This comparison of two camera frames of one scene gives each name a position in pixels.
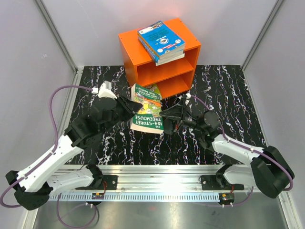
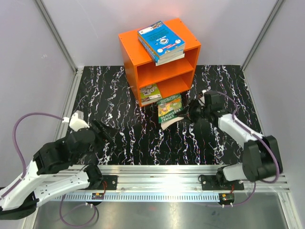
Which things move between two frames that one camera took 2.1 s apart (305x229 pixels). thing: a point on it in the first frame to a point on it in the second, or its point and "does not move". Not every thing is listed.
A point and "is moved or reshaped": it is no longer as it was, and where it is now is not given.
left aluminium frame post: [76, 78] does not move
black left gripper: [130, 108] to [105, 136]
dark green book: [147, 119] is moved or reshaped
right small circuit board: [226, 198] does not move
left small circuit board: [96, 195] does not move
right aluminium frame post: [276, 7] does not move
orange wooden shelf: [174, 78] does not move
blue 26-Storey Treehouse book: [166, 56] to [160, 41]
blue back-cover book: [164, 42] does not move
